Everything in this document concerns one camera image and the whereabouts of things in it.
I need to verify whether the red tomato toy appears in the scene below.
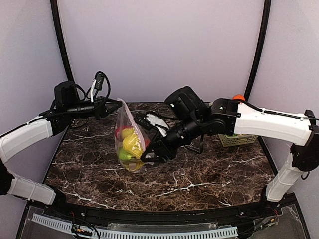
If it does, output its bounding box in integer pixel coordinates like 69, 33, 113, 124
115, 126, 128, 138

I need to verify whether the yellow lemon toy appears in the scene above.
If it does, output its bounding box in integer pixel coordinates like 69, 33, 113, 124
122, 134, 144, 159

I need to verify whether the clear dotted zip top bag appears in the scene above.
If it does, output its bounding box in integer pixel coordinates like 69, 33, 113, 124
115, 98, 150, 173

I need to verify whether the yellow round fruit toy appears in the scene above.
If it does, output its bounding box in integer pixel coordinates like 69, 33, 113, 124
121, 127, 135, 139

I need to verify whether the green wrinkled fruit toy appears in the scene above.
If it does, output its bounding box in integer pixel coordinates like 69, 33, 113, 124
118, 147, 135, 161

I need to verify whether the napa cabbage toy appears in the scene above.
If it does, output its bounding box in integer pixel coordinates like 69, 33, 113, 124
123, 159, 144, 172

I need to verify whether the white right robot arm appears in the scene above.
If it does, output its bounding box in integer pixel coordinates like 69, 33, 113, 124
134, 86, 319, 202

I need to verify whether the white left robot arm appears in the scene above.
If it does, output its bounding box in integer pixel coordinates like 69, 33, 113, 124
0, 80, 122, 205

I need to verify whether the green perforated plastic basket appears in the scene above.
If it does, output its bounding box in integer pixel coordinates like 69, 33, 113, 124
218, 134, 258, 147

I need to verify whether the orange tangerine toy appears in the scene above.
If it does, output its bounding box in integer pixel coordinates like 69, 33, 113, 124
232, 94, 245, 100

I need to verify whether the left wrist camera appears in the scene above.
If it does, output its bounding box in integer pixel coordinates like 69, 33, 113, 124
86, 71, 111, 103

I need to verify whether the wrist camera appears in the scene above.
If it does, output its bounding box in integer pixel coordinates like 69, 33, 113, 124
133, 112, 170, 137
86, 71, 111, 103

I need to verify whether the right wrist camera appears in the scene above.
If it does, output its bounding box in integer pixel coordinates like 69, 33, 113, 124
133, 112, 170, 137

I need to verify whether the black corner frame post left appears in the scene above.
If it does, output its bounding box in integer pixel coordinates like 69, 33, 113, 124
50, 0, 74, 81

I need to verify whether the black corner frame post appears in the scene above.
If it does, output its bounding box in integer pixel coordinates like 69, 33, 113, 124
50, 0, 74, 81
244, 0, 272, 100

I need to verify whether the white slotted cable duct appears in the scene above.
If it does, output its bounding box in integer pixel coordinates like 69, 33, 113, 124
31, 213, 239, 239

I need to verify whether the black corner frame post right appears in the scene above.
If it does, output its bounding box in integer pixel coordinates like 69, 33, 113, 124
244, 0, 272, 100

